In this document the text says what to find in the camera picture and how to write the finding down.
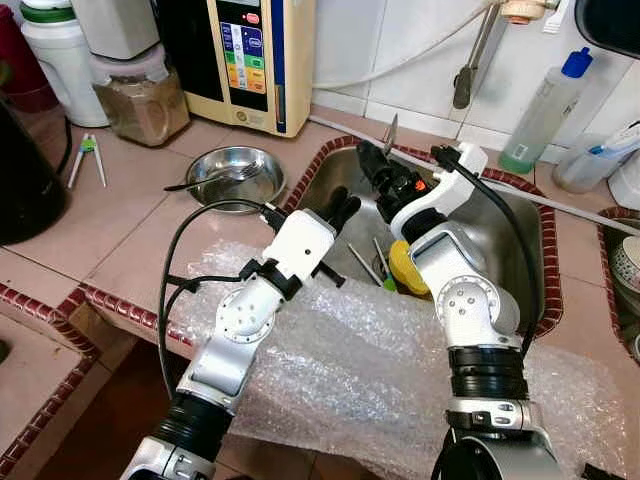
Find large stainless steel sink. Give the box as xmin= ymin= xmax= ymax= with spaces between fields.
xmin=295 ymin=140 xmax=549 ymax=331

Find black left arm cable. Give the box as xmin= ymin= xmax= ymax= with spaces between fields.
xmin=157 ymin=200 xmax=291 ymax=396

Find glass jar with brown powder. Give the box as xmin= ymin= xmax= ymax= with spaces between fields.
xmin=90 ymin=62 xmax=191 ymax=148

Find dark red container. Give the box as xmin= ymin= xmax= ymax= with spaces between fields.
xmin=0 ymin=5 xmax=61 ymax=113

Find thin silver stick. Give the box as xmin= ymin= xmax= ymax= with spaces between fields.
xmin=347 ymin=243 xmax=383 ymax=288

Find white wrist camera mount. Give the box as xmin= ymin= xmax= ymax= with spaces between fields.
xmin=262 ymin=208 xmax=337 ymax=286
xmin=390 ymin=143 xmax=489 ymax=241

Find yellow plastic cup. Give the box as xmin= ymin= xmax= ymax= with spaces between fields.
xmin=388 ymin=238 xmax=433 ymax=299

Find stainless steel bowl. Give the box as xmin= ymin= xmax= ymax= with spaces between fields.
xmin=186 ymin=146 xmax=286 ymax=214

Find beige tap fitting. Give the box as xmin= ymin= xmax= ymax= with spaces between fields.
xmin=497 ymin=0 xmax=566 ymax=26

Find small steel sink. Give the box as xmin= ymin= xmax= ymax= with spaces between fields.
xmin=598 ymin=205 xmax=640 ymax=361

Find white green training chopsticks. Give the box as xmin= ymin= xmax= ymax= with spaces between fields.
xmin=68 ymin=133 xmax=108 ymax=191

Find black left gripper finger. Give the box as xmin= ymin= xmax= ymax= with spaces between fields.
xmin=316 ymin=186 xmax=347 ymax=229
xmin=332 ymin=194 xmax=364 ymax=239

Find thin silver metal utensil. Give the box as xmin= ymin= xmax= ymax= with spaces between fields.
xmin=385 ymin=113 xmax=399 ymax=159

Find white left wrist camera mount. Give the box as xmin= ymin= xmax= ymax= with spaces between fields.
xmin=262 ymin=208 xmax=337 ymax=286

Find clear bottle with blue cap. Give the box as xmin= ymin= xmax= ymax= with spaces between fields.
xmin=498 ymin=47 xmax=593 ymax=175

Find grey metal tap spout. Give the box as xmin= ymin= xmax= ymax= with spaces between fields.
xmin=452 ymin=5 xmax=506 ymax=111

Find green handled utensil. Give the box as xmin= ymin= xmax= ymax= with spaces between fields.
xmin=372 ymin=237 xmax=398 ymax=293

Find white detergent bottle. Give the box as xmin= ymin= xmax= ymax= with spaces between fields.
xmin=607 ymin=150 xmax=640 ymax=211

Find beige water ionizer appliance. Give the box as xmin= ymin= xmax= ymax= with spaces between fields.
xmin=155 ymin=0 xmax=316 ymax=138

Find clear bubble wrap sheet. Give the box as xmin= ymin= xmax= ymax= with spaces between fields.
xmin=170 ymin=240 xmax=631 ymax=480

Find grey plastic container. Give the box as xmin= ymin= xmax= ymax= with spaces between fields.
xmin=70 ymin=0 xmax=161 ymax=63

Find black pan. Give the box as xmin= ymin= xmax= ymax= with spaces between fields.
xmin=575 ymin=0 xmax=640 ymax=58

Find white jug with green band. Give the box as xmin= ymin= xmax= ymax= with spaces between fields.
xmin=20 ymin=0 xmax=109 ymax=128

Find black pot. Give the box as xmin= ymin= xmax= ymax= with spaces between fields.
xmin=0 ymin=95 xmax=73 ymax=246

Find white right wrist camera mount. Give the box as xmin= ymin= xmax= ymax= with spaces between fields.
xmin=390 ymin=143 xmax=489 ymax=241

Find white hose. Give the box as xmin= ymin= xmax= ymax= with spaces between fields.
xmin=313 ymin=5 xmax=501 ymax=93

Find white patterned ceramic bowl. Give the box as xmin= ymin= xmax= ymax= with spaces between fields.
xmin=610 ymin=235 xmax=640 ymax=293

